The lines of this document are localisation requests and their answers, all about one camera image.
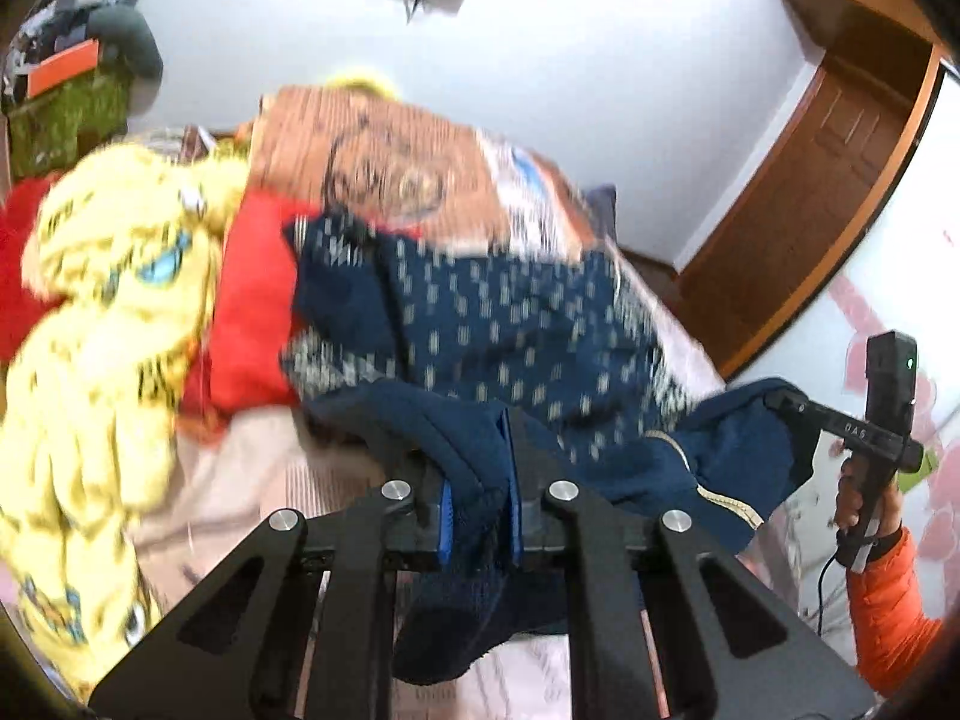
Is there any orange shoe box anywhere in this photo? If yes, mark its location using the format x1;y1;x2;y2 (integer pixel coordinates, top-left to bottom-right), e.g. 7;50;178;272
26;39;99;99

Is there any navy patterned hooded jacket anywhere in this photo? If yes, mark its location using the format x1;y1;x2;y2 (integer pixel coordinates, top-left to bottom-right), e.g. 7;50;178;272
280;213;817;686

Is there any red folded garment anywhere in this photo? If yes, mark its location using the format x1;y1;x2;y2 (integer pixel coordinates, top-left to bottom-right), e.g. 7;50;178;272
179;185;422;430

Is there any green floral storage box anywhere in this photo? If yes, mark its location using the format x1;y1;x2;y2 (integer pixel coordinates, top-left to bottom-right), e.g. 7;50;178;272
8;65;132;181

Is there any dark grey cushion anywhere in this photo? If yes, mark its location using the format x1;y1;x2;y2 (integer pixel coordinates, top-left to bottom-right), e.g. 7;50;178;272
86;4;164;82

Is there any yellow duck print blanket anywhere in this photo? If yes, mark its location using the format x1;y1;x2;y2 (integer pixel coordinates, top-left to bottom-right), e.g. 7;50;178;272
2;143;249;700

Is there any newspaper print bed cover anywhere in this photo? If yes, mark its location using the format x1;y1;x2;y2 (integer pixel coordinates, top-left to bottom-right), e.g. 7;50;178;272
132;86;729;718

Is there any red fluffy garment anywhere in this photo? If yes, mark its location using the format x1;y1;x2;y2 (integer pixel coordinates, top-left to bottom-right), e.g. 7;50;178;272
0;174;70;369

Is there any orange right sleeve forearm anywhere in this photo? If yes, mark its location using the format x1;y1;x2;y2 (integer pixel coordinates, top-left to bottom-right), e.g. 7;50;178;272
846;527;942;697

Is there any person's right hand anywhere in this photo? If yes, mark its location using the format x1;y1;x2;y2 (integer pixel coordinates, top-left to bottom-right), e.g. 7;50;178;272
833;455;903;538

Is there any wooden door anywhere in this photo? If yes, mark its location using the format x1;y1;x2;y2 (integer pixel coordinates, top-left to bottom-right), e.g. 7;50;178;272
677;47;939;379

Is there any yellow round object behind bed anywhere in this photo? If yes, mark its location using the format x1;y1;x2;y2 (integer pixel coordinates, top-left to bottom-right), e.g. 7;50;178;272
322;76;398;101

